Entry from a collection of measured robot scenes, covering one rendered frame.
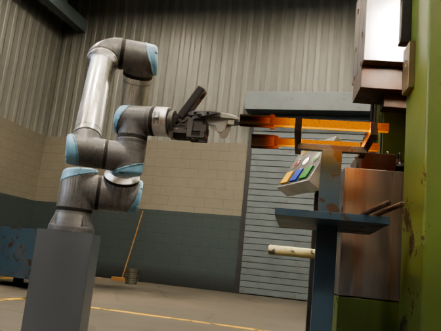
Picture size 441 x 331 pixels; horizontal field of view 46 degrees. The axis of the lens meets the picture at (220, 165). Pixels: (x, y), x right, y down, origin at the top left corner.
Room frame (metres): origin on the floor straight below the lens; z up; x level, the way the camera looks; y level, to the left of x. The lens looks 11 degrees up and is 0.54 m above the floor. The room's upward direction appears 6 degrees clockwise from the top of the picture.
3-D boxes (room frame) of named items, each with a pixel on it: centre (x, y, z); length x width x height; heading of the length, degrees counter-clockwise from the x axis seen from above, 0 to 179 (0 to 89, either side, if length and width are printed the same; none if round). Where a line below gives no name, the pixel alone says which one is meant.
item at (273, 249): (2.39, -0.48, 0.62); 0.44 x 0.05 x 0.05; 84
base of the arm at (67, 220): (2.19, 0.60, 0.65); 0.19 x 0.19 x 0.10
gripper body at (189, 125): (1.51, 0.10, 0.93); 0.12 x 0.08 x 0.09; 80
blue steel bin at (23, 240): (6.91, 2.34, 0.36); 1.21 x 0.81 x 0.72; 62
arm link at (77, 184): (2.20, 0.59, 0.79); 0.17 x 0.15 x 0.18; 102
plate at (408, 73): (1.71, -0.62, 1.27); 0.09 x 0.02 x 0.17; 174
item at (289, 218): (1.56, -0.34, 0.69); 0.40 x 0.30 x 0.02; 171
